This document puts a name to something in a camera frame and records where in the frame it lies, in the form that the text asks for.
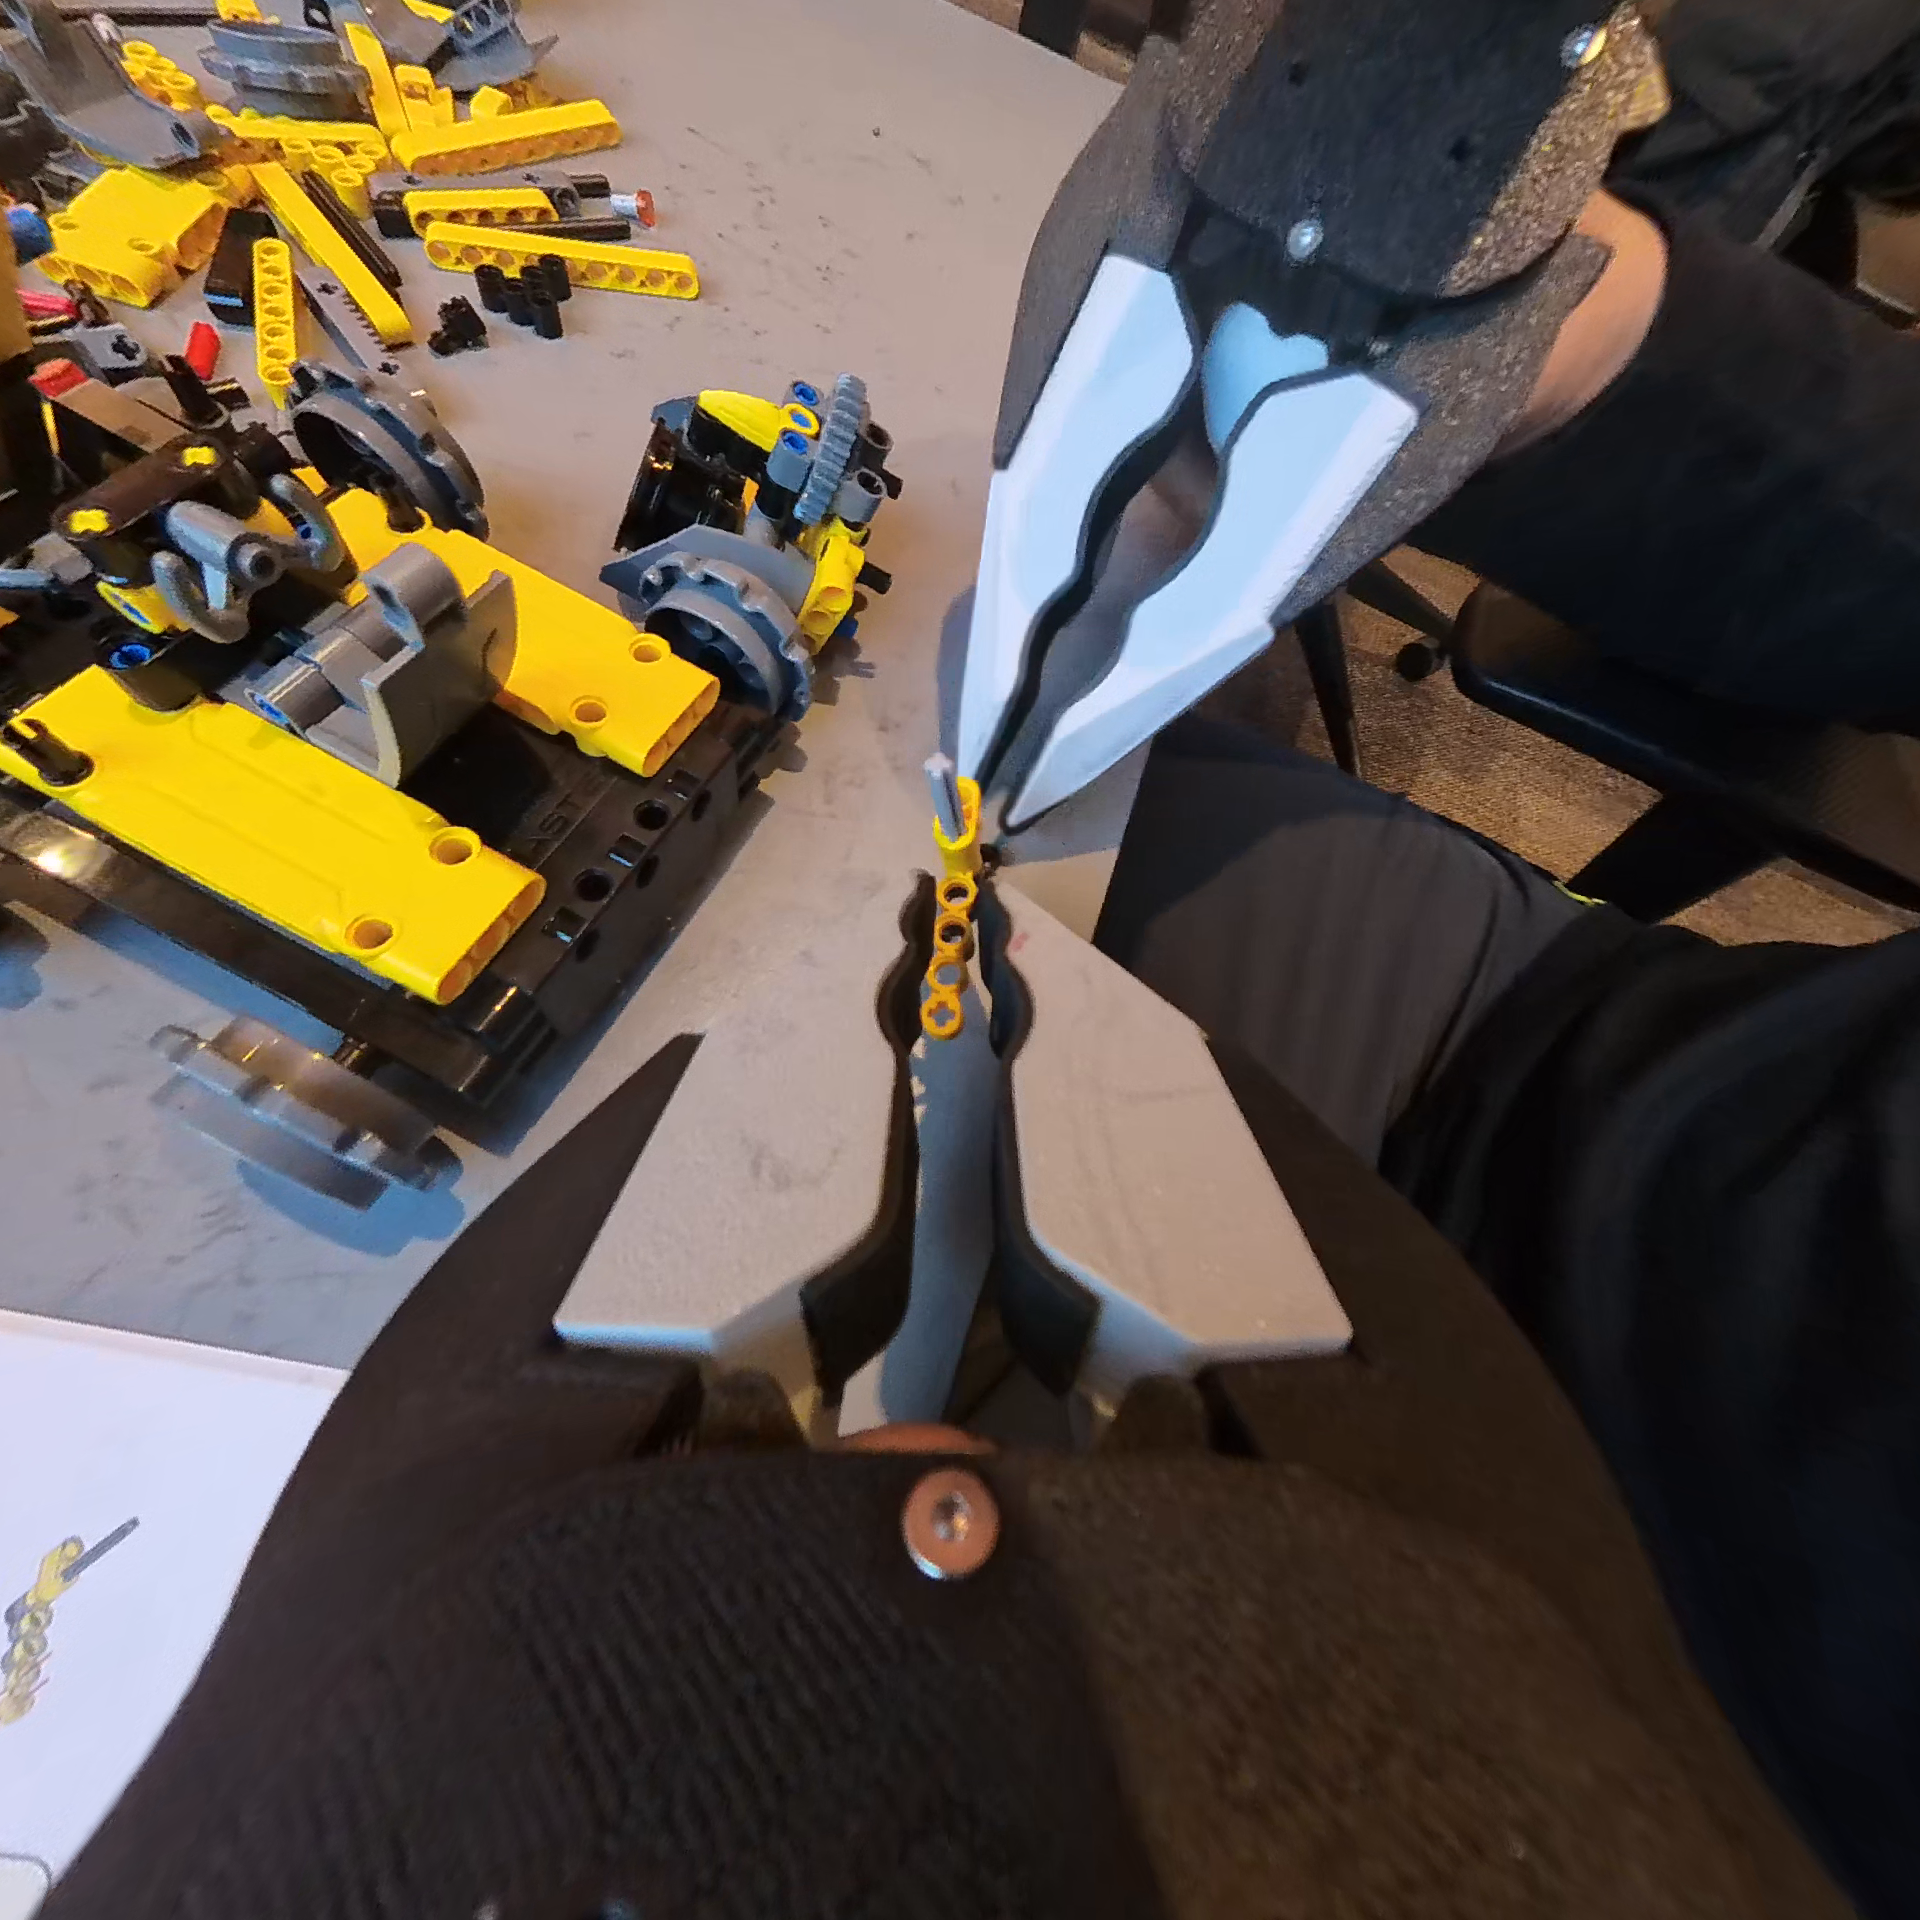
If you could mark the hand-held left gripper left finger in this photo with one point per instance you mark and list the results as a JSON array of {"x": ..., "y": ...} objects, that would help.
[{"x": 749, "y": 1187}]

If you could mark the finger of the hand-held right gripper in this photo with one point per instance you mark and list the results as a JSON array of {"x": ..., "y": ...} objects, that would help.
[
  {"x": 1292, "y": 510},
  {"x": 1066, "y": 451}
]

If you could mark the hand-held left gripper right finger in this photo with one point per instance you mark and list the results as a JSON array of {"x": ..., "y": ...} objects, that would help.
[{"x": 1170, "y": 1200}]

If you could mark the small yellow toy beam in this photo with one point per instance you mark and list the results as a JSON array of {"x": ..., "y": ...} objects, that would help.
[{"x": 955, "y": 902}]

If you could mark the pile of toy parts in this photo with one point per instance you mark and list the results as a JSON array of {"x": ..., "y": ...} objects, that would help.
[{"x": 450, "y": 151}]

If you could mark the person's right forearm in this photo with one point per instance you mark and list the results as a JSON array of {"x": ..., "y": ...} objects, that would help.
[{"x": 1740, "y": 451}]

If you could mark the grey desk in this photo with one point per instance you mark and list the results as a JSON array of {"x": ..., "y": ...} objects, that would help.
[{"x": 900, "y": 241}]

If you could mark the yellow grey wheel assembly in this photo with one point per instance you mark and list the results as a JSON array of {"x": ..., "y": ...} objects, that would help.
[{"x": 749, "y": 586}]

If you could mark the black office chair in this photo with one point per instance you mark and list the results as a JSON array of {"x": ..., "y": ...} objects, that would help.
[{"x": 1680, "y": 737}]

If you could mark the yellow black toy vehicle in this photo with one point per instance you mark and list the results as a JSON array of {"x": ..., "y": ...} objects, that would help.
[{"x": 269, "y": 812}]

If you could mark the white instruction booklet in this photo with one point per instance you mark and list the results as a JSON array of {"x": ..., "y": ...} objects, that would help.
[{"x": 150, "y": 1499}]

